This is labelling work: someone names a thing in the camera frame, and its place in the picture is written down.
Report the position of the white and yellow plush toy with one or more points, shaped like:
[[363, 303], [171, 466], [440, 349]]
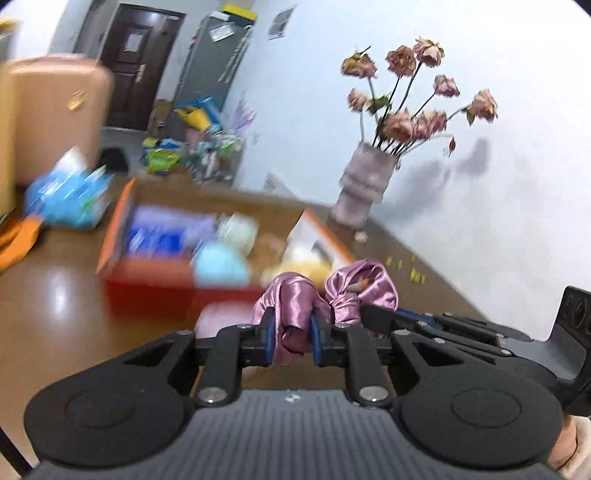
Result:
[[295, 267]]

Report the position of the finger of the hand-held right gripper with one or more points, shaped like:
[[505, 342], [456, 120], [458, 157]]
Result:
[[471, 325], [461, 344]]

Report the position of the pale pink soft pad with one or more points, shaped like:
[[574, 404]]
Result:
[[226, 318]]

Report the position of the red orange cardboard box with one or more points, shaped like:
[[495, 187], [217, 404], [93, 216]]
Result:
[[147, 277]]

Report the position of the light blue round plush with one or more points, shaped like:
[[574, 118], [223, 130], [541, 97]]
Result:
[[221, 265]]

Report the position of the ribbed pink vase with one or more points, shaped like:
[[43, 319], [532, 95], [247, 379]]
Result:
[[364, 184]]

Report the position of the cream sleeved right forearm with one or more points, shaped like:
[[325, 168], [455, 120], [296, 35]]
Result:
[[581, 454]]

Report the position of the scattered small yellow pieces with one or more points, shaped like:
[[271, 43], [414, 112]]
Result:
[[413, 272]]

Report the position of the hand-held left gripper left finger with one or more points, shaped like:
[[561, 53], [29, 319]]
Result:
[[268, 339]]

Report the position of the person's right hand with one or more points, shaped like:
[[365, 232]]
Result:
[[561, 443]]

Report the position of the yellow box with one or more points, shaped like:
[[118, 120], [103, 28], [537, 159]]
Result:
[[239, 11]]

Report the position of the pile of colourful toys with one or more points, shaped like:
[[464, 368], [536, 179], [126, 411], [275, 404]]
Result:
[[198, 143]]

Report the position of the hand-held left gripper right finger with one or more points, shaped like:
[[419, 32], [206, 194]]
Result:
[[316, 341]]

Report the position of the pink suitcase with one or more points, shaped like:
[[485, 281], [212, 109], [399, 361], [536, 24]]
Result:
[[51, 115]]

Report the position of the blue tissue packet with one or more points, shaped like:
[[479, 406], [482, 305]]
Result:
[[69, 194]]

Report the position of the paper wall poster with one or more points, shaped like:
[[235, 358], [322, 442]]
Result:
[[280, 23]]

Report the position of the purple satin scrunchie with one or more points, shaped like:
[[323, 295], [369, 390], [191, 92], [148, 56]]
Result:
[[295, 295]]

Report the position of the black tripod leg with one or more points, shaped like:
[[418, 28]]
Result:
[[11, 452]]

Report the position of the black bag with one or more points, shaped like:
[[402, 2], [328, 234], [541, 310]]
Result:
[[113, 160]]

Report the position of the dark brown door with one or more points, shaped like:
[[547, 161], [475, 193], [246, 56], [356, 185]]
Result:
[[134, 60]]

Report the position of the white and green soft item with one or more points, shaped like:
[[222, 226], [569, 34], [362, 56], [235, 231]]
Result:
[[238, 230]]

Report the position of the dried pink roses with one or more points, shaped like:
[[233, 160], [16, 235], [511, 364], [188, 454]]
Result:
[[415, 92]]

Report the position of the orange cloth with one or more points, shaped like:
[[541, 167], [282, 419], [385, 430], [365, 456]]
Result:
[[18, 242]]

